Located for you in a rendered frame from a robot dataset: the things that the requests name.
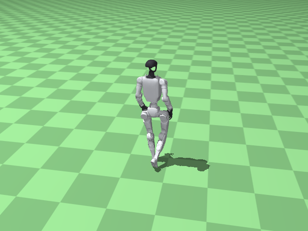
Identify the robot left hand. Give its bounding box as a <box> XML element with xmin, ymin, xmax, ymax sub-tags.
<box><xmin>139</xmin><ymin>103</ymin><xmax>148</xmax><ymax>111</ymax></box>

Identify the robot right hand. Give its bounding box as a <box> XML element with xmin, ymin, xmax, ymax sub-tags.
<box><xmin>167</xmin><ymin>109</ymin><xmax>173</xmax><ymax>120</ymax></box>

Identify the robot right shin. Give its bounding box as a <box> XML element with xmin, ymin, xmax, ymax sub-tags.
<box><xmin>154</xmin><ymin>134</ymin><xmax>167</xmax><ymax>161</ymax></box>

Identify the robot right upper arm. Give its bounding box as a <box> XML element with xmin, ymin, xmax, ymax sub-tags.
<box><xmin>159</xmin><ymin>78</ymin><xmax>168</xmax><ymax>102</ymax></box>

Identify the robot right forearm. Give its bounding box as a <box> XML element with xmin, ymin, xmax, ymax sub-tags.
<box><xmin>165</xmin><ymin>96</ymin><xmax>173</xmax><ymax>112</ymax></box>

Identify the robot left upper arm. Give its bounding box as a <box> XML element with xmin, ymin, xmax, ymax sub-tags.
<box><xmin>136</xmin><ymin>77</ymin><xmax>143</xmax><ymax>98</ymax></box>

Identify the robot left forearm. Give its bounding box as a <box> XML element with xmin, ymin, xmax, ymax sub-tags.
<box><xmin>136</xmin><ymin>97</ymin><xmax>144</xmax><ymax>107</ymax></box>

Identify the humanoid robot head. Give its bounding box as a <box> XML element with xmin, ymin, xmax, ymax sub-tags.
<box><xmin>145</xmin><ymin>60</ymin><xmax>157</xmax><ymax>79</ymax></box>

